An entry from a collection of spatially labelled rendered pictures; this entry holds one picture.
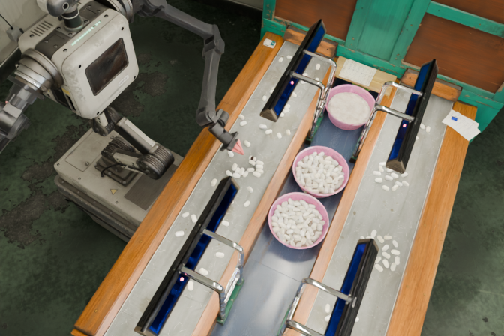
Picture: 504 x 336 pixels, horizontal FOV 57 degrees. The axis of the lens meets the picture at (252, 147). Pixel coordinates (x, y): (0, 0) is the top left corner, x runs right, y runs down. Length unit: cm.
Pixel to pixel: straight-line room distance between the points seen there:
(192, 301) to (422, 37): 163
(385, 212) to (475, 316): 105
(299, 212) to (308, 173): 22
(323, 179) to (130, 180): 100
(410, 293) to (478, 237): 124
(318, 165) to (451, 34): 88
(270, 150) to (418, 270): 85
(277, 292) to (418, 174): 89
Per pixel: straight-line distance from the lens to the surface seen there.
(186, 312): 195
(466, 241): 318
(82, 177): 258
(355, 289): 164
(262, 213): 206
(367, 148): 232
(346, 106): 250
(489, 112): 274
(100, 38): 177
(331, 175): 223
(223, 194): 172
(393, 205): 224
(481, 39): 244
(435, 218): 225
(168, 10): 211
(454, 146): 250
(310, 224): 211
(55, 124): 345
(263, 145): 227
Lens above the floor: 264
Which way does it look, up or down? 57 degrees down
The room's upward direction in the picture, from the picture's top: 5 degrees clockwise
